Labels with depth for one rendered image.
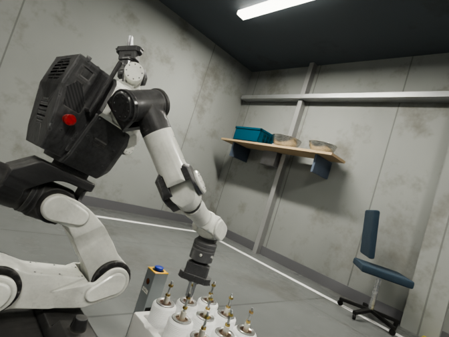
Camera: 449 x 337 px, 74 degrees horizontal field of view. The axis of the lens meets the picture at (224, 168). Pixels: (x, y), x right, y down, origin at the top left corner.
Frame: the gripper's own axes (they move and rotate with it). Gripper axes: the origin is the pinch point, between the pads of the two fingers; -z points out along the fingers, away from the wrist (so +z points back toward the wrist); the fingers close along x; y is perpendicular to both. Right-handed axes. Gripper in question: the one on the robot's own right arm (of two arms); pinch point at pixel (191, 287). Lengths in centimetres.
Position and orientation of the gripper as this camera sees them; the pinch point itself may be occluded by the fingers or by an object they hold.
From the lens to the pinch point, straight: 119.2
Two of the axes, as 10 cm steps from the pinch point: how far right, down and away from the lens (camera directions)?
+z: 3.0, -9.5, 0.6
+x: -9.5, -3.0, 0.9
